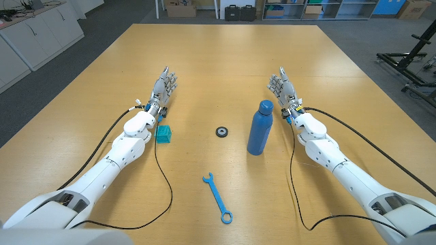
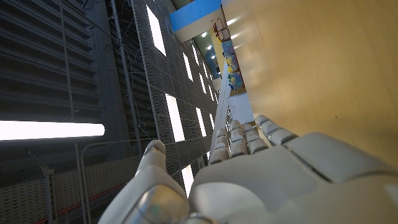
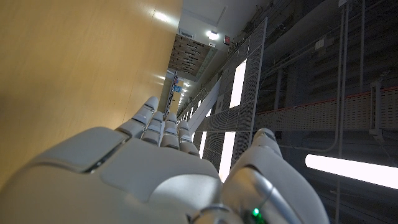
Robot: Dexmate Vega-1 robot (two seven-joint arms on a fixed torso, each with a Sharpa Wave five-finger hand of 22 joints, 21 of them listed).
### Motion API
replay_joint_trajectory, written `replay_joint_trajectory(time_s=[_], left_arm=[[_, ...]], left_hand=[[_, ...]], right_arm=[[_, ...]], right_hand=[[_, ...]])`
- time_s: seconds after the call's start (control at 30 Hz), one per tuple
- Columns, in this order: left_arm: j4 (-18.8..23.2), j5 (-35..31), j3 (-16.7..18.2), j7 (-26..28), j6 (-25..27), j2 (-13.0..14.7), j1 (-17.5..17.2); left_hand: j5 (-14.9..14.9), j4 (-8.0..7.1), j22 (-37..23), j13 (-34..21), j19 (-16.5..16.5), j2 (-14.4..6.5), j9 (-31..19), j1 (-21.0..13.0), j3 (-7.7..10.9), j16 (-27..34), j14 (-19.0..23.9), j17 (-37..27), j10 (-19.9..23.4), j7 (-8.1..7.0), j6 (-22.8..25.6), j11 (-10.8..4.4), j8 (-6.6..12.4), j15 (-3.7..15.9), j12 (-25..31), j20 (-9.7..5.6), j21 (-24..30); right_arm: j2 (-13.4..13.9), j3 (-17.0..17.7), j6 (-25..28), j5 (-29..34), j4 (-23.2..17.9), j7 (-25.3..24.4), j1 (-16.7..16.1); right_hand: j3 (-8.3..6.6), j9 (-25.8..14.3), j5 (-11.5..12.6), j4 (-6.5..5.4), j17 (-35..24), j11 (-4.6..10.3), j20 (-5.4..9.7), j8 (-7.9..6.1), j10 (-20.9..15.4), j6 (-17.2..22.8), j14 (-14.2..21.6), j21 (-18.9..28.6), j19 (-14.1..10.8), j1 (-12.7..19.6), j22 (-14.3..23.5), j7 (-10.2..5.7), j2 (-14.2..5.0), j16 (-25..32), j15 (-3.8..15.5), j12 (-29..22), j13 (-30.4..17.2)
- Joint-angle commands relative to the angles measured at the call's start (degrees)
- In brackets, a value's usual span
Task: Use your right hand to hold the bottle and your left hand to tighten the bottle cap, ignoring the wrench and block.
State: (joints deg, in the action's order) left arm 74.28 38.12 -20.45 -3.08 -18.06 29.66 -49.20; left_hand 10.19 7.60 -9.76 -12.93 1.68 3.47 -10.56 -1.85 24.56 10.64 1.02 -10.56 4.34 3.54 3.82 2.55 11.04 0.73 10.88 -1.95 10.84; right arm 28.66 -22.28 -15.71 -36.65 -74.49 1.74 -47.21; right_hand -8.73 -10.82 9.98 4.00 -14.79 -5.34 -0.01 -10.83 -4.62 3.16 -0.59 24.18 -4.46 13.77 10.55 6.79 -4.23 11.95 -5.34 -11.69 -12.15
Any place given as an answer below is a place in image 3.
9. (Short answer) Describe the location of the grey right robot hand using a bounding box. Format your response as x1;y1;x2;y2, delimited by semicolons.
0;95;331;224

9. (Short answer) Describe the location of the long ceiling tube lamp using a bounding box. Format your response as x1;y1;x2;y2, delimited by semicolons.
304;153;398;190

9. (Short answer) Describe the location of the perforated metal cable tray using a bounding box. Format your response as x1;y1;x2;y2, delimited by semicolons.
254;86;398;133

